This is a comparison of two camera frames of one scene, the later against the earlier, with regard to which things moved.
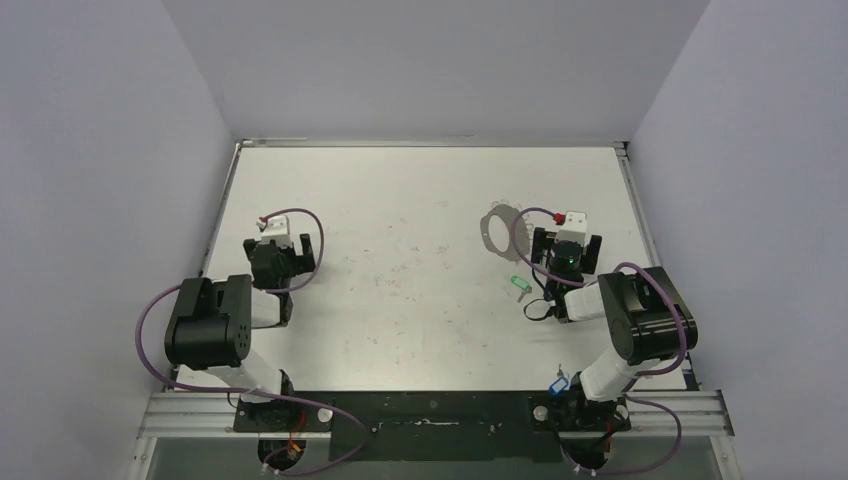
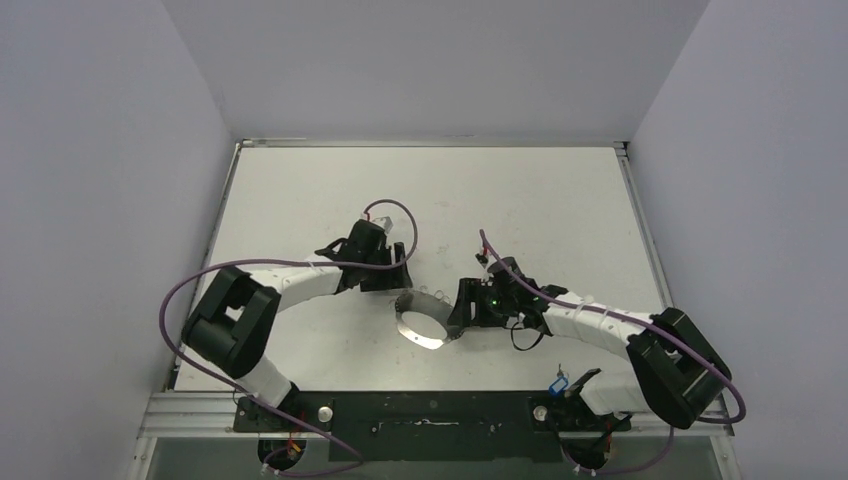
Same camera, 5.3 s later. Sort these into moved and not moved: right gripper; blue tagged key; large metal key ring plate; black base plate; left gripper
Moved: left gripper; large metal key ring plate; right gripper
Not moved: blue tagged key; black base plate
